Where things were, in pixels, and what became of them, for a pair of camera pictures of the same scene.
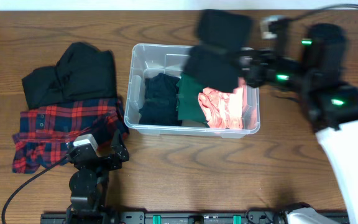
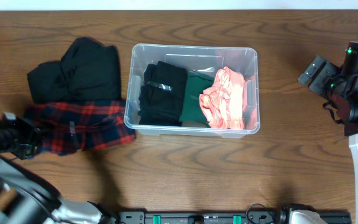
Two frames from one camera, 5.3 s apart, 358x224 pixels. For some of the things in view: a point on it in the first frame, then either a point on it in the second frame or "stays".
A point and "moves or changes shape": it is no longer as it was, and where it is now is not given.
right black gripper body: x=270 y=71 to x=327 y=84
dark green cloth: x=189 y=107 stays
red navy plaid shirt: x=45 y=131 moves or changes shape
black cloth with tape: x=214 y=61 to x=161 y=94
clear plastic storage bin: x=161 y=99 stays
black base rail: x=164 y=217 stays
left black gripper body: x=105 y=157 to x=30 y=137
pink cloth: x=225 y=109 stays
